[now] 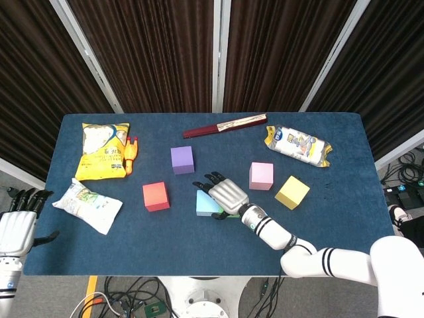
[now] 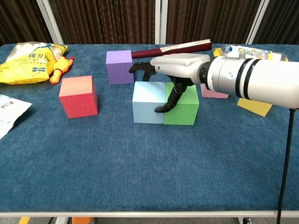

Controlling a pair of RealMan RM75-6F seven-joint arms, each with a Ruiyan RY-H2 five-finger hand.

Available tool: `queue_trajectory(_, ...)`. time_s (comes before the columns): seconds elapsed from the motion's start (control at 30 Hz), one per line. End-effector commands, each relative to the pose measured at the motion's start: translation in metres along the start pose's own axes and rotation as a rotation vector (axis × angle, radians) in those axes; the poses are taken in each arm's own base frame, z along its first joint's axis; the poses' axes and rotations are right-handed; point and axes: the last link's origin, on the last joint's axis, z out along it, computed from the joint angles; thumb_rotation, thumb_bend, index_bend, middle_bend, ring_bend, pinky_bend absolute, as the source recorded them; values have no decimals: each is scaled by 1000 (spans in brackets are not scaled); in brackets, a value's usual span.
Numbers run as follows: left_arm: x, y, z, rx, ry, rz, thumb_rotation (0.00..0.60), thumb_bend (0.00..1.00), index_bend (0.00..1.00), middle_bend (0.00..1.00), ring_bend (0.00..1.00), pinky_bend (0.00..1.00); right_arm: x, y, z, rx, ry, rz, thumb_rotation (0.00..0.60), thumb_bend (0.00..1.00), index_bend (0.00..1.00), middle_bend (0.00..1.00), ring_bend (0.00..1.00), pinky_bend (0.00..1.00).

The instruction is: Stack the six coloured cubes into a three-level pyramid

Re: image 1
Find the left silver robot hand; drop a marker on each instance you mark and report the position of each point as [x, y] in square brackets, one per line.
[16, 232]

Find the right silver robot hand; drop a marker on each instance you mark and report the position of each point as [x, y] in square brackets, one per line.
[230, 197]

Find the green foam cube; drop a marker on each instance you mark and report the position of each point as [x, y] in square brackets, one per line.
[233, 216]

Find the light blue foam cube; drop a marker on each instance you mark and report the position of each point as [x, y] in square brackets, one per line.
[203, 207]

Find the pink foam cube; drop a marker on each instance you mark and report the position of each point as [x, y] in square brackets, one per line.
[261, 175]

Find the yellow cube block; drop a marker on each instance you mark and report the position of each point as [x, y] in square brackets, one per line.
[293, 192]

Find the red foam cube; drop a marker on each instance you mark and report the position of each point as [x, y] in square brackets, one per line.
[155, 195]

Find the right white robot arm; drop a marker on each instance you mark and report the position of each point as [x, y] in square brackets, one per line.
[275, 232]

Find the purple foam cube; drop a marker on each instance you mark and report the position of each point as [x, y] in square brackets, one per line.
[182, 159]

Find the blue felt table cover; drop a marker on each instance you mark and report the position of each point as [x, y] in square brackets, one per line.
[185, 248]

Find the dark red folded fan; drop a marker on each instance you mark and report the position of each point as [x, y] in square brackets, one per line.
[205, 130]

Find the white snack bag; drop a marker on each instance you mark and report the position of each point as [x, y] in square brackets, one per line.
[86, 205]

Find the clear pack of white rolls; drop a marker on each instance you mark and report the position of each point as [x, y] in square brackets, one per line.
[298, 144]

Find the yellow rubber chicken toy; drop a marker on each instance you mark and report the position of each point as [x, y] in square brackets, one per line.
[130, 155]

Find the yellow snack bag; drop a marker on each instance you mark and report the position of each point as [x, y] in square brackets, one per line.
[99, 155]

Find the green circuit board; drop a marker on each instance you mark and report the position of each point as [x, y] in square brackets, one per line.
[154, 309]

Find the brown curtain panel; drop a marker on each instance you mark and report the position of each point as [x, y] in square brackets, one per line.
[30, 83]
[387, 66]
[278, 49]
[149, 56]

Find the person's white shoe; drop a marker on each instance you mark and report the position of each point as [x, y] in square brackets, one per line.
[399, 218]

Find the black power unit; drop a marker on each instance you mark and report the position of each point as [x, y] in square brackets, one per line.
[404, 197]

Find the black trouser leg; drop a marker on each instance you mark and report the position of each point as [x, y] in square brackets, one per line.
[414, 230]

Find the white partition post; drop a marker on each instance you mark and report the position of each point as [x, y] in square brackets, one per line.
[86, 53]
[334, 53]
[401, 149]
[20, 172]
[220, 56]

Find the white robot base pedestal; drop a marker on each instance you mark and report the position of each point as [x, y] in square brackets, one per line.
[205, 298]

